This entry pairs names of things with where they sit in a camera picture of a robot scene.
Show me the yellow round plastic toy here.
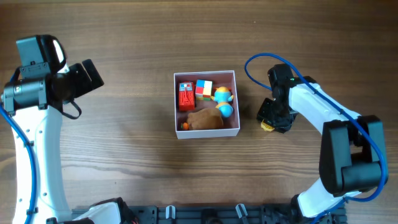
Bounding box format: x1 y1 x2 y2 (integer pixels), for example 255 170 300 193
261 121 275 132

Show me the blue and orange duck toy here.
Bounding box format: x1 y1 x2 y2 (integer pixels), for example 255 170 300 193
211 86 234 118

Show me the brown plush toy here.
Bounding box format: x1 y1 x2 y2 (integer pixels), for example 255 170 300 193
180 108 224 131

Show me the colourful puzzle cube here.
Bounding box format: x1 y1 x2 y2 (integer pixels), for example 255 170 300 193
195 80 213 101

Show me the red toy fire truck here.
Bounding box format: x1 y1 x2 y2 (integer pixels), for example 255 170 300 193
178 82 195 111

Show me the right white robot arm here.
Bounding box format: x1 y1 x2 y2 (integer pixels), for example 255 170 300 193
257 71 388 223

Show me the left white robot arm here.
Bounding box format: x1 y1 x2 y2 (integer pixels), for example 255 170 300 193
1 59 134 223

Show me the white box with brown interior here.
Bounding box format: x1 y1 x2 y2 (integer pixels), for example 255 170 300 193
174 70 240 139

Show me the right blue cable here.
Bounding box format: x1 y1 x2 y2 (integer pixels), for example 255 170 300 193
244 52 389 224

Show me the blue cable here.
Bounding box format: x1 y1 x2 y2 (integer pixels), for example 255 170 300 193
0 68 37 224
244 52 389 224

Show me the left blue cable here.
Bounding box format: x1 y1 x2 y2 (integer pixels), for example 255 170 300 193
0 68 37 224

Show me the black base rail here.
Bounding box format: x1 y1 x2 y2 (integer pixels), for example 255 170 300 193
70 203 348 224

